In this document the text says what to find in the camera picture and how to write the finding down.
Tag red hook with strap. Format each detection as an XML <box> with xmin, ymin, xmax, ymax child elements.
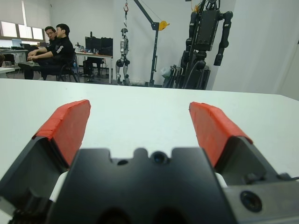
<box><xmin>123</xmin><ymin>0</ymin><xmax>130</xmax><ymax>28</ymax></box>

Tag person in black printed top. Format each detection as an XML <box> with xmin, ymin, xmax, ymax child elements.
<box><xmin>35</xmin><ymin>23</ymin><xmax>76</xmax><ymax>81</ymax></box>

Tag black folding chair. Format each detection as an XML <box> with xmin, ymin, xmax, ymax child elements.
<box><xmin>57</xmin><ymin>52</ymin><xmax>80</xmax><ymax>83</ymax></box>

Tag black computer monitor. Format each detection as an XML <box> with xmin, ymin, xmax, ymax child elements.
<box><xmin>85</xmin><ymin>36</ymin><xmax>101</xmax><ymax>54</ymax></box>

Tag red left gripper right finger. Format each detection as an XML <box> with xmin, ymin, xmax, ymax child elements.
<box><xmin>188</xmin><ymin>101</ymin><xmax>292</xmax><ymax>187</ymax></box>

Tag white side table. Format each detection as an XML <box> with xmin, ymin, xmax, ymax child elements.
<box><xmin>0</xmin><ymin>67</ymin><xmax>16</xmax><ymax>79</ymax></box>

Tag black crane hoist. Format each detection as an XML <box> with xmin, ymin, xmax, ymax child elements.
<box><xmin>133</xmin><ymin>0</ymin><xmax>171</xmax><ymax>87</ymax></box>

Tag white roller blind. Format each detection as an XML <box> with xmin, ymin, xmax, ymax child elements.
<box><xmin>24</xmin><ymin>0</ymin><xmax>51</xmax><ymax>30</ymax></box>

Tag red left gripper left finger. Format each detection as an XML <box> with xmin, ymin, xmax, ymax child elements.
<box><xmin>0</xmin><ymin>99</ymin><xmax>91</xmax><ymax>203</ymax></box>

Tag folded black frames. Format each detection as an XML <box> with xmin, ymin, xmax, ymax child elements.
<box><xmin>162</xmin><ymin>65</ymin><xmax>185</xmax><ymax>89</ymax></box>

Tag white desk with laptops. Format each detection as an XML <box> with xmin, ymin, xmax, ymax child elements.
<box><xmin>0</xmin><ymin>48</ymin><xmax>29</xmax><ymax>70</ymax></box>

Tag white desk with equipment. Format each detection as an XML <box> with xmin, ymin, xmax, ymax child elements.
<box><xmin>74</xmin><ymin>51</ymin><xmax>114</xmax><ymax>84</ymax></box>

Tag small silver humanoid robot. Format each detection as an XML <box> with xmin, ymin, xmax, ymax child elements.
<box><xmin>115</xmin><ymin>28</ymin><xmax>131</xmax><ymax>85</ymax></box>

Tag person with glasses, black jacket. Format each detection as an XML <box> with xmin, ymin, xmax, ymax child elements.
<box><xmin>18</xmin><ymin>26</ymin><xmax>59</xmax><ymax>80</ymax></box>

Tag black desk chair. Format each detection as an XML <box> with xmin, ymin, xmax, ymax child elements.
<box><xmin>83</xmin><ymin>57</ymin><xmax>104</xmax><ymax>82</ymax></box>

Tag large black humanoid robot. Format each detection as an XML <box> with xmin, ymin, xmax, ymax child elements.
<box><xmin>179</xmin><ymin>0</ymin><xmax>234</xmax><ymax>91</ymax></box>

